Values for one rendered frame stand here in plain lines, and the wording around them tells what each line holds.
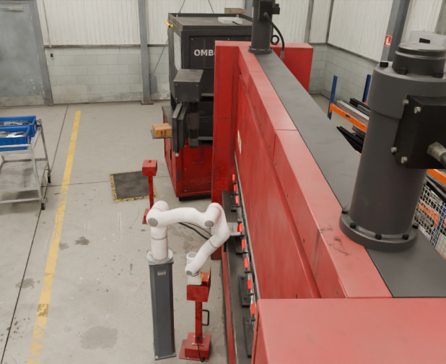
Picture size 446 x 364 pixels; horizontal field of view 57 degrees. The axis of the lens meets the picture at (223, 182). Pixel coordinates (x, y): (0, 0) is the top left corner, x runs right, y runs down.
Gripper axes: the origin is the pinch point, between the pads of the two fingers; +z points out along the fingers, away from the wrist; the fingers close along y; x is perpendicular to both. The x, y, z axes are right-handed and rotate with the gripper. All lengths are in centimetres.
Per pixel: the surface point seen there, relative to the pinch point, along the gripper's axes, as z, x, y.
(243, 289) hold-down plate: -13.4, 13.6, -37.4
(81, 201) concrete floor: 57, -226, 200
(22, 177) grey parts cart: 18, -221, 272
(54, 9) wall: -160, -627, 384
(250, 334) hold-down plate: -13, 53, -44
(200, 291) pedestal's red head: -1.9, 4.8, -4.9
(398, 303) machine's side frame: -149, 166, -83
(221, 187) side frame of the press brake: -17, -129, -6
